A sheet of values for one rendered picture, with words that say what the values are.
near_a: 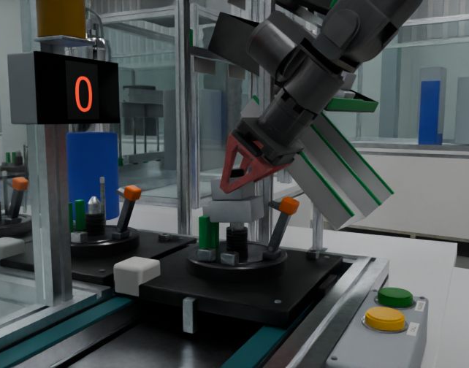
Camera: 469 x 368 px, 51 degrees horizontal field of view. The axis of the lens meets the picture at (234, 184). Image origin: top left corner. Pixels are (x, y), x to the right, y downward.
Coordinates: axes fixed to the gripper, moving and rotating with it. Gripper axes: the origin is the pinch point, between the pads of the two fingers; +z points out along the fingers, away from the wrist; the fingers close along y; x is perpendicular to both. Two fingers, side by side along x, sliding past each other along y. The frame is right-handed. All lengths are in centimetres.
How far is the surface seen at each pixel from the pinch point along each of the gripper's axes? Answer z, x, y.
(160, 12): 12, -83, -86
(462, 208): 41, 59, -388
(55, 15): -8.6, -20.2, 20.9
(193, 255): 10.2, 2.9, 3.7
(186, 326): 11.4, 10.0, 13.2
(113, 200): 60, -44, -59
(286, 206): -3.4, 7.6, 0.9
